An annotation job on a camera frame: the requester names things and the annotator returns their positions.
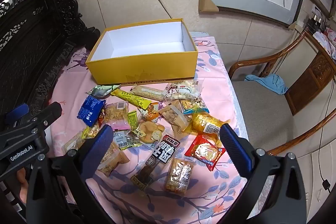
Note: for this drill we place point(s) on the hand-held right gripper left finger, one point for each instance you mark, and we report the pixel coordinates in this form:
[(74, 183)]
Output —
[(105, 140)]

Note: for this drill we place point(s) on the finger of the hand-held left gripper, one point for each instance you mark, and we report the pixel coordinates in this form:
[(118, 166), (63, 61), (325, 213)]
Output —
[(51, 111), (17, 112)]

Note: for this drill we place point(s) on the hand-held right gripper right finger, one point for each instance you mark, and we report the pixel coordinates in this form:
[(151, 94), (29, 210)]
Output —
[(235, 150)]

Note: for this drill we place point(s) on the small yellow nut packet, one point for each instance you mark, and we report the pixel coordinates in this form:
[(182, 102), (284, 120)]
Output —
[(90, 132)]

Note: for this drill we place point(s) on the green label seed packet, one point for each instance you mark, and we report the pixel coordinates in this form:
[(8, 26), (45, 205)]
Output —
[(126, 138)]

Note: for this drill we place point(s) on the clear bread packet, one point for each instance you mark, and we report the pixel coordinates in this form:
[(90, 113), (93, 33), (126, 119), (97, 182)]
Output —
[(115, 161)]

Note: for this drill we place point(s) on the clear cookie bag pink edge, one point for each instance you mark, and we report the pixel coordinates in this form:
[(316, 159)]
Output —
[(115, 115)]

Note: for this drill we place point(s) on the red square snack packet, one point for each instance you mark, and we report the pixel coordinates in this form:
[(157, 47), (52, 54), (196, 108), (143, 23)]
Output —
[(206, 151)]

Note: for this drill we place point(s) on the clear beige snack packet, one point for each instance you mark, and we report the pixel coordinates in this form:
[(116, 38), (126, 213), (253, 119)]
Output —
[(73, 142)]

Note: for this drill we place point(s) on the blue snack packet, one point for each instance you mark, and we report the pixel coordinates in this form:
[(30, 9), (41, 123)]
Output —
[(90, 109)]

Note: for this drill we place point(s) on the gold yellow snack packet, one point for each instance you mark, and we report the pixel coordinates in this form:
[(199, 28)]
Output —
[(207, 124)]

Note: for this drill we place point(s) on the clear round cake packet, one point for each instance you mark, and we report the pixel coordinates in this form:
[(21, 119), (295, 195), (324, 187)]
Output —
[(151, 132)]

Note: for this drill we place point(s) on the long yellow snack packet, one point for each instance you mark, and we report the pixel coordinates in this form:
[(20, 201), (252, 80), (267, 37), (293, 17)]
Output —
[(131, 99)]

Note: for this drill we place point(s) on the green white snack packet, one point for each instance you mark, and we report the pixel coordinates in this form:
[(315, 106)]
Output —
[(102, 90)]

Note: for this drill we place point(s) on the orange snack packet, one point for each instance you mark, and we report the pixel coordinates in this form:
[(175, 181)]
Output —
[(152, 115)]

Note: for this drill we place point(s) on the black printed long packet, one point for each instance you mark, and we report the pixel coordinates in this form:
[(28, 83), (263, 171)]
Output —
[(157, 158)]

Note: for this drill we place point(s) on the clear brown cracker packet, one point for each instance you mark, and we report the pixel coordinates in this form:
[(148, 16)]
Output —
[(179, 174)]

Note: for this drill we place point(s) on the blue yellow nut packet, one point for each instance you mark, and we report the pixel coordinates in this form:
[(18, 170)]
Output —
[(194, 106)]

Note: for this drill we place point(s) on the clear oat bar packet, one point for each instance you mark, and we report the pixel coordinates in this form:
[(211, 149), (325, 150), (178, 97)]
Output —
[(149, 92)]

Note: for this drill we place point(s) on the clear packet brown label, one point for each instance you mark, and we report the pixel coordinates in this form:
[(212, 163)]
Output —
[(174, 116)]

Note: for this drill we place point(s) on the yellow cardboard box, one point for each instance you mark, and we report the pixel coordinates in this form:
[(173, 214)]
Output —
[(144, 71)]

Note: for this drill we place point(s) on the person's left hand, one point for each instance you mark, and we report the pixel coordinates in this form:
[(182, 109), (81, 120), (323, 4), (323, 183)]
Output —
[(23, 184)]

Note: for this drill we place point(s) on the wooden armchair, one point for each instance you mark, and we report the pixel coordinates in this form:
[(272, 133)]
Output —
[(262, 108)]

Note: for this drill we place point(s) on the dark carved wooden furniture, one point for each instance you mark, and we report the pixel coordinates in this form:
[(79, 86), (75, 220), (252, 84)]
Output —
[(26, 43)]

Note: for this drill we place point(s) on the blue cloth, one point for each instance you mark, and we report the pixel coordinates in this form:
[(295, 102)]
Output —
[(273, 82)]

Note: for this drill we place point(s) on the pink floral tablecloth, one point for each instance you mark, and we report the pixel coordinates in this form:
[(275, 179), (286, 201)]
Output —
[(210, 74)]

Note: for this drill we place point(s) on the cardboard corner protector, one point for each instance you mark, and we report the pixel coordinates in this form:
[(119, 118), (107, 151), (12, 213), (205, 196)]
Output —
[(206, 5)]

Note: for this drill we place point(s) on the power strip with plugs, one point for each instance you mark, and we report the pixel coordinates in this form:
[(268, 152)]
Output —
[(316, 20)]

